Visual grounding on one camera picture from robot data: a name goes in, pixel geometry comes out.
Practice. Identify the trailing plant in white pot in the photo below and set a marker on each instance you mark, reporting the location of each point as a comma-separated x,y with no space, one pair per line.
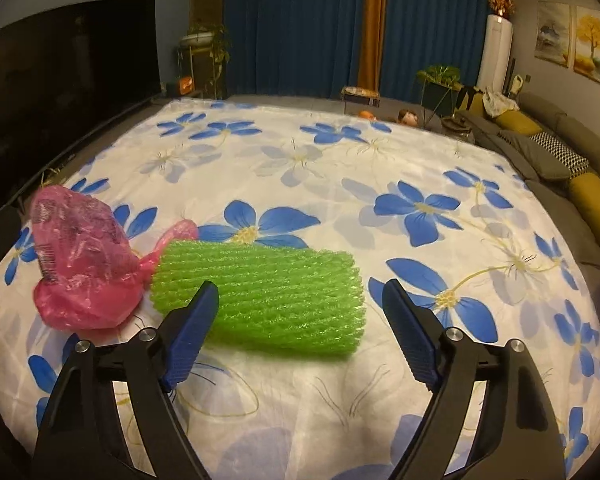
202,40

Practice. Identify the orange toy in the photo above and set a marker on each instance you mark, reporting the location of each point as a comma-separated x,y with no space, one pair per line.
366,114

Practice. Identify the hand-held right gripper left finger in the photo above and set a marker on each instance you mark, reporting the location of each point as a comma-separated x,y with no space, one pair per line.
190,345

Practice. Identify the pink plastic bag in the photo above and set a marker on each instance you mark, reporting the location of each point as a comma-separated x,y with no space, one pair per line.
85,260

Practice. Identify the grey cushion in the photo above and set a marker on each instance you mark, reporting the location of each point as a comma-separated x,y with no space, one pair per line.
532,155

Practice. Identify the white clothes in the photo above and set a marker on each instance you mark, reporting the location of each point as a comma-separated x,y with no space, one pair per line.
497,102

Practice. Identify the blue curtain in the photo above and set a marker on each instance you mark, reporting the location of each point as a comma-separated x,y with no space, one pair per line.
290,25
440,10

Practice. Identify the small round side table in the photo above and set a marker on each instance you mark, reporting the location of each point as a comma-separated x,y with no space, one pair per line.
457,129

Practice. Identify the orange curtain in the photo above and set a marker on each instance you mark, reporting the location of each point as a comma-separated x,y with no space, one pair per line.
372,25

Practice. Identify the blue floral blanket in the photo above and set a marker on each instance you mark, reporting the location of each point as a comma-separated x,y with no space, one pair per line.
330,200

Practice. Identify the grey television cabinet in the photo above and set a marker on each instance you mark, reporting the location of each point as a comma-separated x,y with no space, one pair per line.
130,116

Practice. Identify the yellow tree sailboat painting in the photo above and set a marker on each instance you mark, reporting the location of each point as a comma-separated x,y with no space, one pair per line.
597,45

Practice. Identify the white standing air conditioner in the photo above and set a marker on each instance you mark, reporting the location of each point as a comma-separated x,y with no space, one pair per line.
495,52

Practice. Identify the red and gold flower ornament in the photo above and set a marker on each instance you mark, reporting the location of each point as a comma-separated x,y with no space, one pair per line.
501,4

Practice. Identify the yellow cushion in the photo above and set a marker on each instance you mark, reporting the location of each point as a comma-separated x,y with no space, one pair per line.
517,122
595,205

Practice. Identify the checkered cushion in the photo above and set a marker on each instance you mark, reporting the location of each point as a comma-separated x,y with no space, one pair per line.
565,152

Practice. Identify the doll head toy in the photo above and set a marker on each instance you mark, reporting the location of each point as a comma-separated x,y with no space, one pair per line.
408,117

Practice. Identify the small landscape painting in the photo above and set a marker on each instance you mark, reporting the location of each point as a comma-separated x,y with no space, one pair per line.
553,35

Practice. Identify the black flat television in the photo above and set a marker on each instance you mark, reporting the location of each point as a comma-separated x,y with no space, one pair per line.
55,85

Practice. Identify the grey sofa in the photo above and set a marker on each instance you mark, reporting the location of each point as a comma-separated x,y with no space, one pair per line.
555,110

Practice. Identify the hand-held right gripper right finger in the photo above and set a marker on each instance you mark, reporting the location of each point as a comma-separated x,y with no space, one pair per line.
410,330

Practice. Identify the green foam net sleeve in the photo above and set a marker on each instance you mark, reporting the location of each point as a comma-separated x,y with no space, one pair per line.
280,300

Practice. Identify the potted plant in dark pot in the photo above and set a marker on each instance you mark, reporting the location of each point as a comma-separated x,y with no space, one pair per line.
440,77

